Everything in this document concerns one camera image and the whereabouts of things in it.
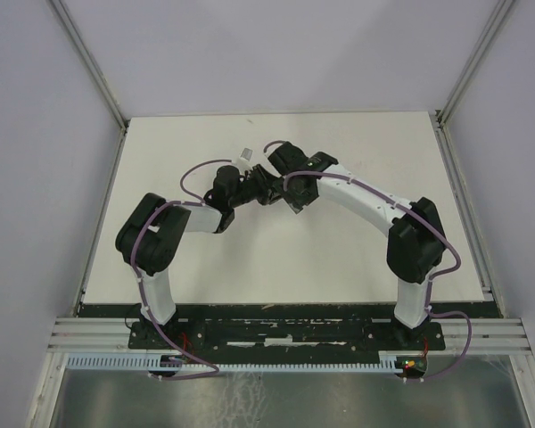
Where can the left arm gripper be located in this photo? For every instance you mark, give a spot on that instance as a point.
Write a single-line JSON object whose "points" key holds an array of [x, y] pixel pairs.
{"points": [[264, 178]]}

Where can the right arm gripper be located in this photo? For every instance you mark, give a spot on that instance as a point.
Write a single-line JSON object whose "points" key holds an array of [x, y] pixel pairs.
{"points": [[294, 201]]}

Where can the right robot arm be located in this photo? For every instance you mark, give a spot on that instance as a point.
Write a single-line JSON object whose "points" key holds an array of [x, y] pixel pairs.
{"points": [[413, 230]]}

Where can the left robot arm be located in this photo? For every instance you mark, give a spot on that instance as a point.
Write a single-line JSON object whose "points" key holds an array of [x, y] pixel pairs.
{"points": [[149, 238]]}

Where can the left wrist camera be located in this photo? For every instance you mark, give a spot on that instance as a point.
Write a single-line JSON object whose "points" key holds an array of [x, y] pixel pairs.
{"points": [[245, 156]]}

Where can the right aluminium frame post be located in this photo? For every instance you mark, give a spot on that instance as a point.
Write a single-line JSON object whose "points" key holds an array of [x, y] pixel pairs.
{"points": [[492, 28]]}

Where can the aluminium frame post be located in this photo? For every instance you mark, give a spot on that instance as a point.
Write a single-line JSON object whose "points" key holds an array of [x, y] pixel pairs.
{"points": [[62, 13], [492, 28]]}

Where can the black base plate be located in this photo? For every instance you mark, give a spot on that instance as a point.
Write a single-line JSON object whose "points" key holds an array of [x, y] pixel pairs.
{"points": [[206, 329]]}

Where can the front aluminium rail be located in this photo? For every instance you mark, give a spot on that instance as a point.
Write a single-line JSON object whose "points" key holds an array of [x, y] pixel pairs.
{"points": [[447, 336]]}

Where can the left aluminium frame post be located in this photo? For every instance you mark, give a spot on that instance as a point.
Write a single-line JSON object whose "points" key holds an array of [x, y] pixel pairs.
{"points": [[62, 13]]}

